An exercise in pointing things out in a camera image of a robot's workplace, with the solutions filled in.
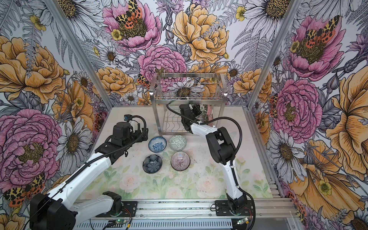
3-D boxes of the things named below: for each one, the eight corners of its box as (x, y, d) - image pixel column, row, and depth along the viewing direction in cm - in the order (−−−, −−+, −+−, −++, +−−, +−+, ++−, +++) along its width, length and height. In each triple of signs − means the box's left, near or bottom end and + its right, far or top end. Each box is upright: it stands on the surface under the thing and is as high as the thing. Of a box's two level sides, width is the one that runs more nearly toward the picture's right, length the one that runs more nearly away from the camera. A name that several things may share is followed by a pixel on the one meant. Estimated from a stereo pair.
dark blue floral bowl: (142, 174, 87) (140, 172, 83) (146, 157, 94) (144, 154, 90) (161, 174, 87) (160, 172, 83) (163, 157, 94) (162, 154, 91)
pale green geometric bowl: (168, 151, 97) (167, 147, 93) (169, 138, 103) (169, 134, 100) (187, 151, 97) (187, 147, 93) (187, 138, 103) (187, 134, 100)
